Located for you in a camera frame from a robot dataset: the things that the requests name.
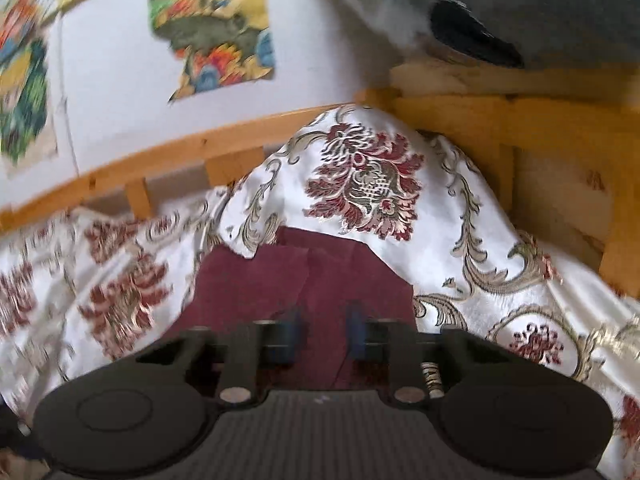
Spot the colourful wall poster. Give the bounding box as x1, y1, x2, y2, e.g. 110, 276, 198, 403
0, 0, 62, 178
147, 0, 277, 106

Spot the wooden bed frame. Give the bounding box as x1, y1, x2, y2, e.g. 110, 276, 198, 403
0, 60, 640, 301

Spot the grey plush toy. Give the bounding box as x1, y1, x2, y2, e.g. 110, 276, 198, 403
277, 0, 640, 72

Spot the white floral bedspread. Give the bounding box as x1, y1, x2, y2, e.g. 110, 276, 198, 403
0, 102, 640, 480

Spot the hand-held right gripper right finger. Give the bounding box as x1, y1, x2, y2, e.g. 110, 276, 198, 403
346, 301, 507, 407

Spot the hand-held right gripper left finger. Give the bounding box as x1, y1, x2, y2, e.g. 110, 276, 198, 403
134, 306, 304, 406

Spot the maroon garment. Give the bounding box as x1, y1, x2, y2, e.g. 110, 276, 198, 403
187, 226, 416, 392

